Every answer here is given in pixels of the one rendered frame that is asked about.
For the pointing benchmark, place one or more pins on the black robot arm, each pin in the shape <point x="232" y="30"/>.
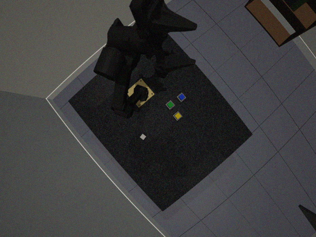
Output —
<point x="116" y="64"/>

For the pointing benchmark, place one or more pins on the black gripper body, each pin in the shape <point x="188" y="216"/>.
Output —
<point x="138" y="39"/>

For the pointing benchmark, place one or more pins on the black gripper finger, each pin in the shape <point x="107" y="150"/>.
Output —
<point x="161" y="19"/>
<point x="175" y="62"/>

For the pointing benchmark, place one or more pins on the green button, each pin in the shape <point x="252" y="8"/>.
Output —
<point x="170" y="105"/>

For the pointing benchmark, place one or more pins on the yellow button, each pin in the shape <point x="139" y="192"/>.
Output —
<point x="177" y="115"/>

